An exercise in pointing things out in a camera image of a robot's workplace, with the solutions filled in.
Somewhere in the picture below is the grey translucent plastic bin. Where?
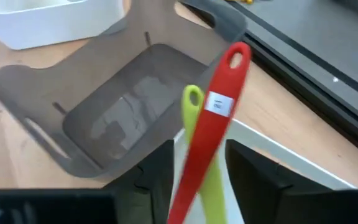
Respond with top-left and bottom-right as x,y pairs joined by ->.
0,0 -> 249,184

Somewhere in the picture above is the black aluminium table frame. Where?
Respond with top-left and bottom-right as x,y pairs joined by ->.
222,0 -> 358,163

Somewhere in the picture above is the white plastic storage bin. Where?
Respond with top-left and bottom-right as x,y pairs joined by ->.
0,0 -> 126,51
171,119 -> 357,224

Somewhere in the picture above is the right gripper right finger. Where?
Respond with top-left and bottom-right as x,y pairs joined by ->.
224,138 -> 358,224

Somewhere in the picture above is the green silicone spoon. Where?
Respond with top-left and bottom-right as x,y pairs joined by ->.
180,84 -> 229,224

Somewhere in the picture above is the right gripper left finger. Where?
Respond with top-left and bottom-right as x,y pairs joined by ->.
0,139 -> 176,224

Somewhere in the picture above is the red silicone spoon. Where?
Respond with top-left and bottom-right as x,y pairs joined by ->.
165,41 -> 252,224

